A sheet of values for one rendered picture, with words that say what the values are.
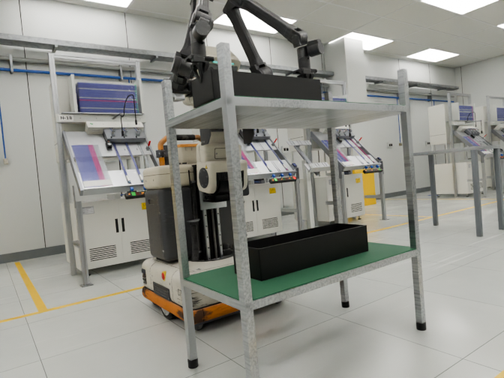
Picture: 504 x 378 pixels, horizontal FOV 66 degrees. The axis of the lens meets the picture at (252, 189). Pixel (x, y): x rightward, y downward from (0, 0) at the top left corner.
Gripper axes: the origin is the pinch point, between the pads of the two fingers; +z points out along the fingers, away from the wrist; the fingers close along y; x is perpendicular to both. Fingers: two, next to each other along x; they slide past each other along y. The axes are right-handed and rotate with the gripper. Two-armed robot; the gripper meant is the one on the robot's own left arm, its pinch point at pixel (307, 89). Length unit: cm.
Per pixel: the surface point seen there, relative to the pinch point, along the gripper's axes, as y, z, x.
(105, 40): 14, -156, 368
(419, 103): 712, -94, 371
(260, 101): -60, 17, -42
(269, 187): 129, 50, 207
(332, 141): 14.8, 25.2, 0.6
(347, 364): -29, 111, -37
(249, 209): 99, 72, 207
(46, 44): -57, -136, 350
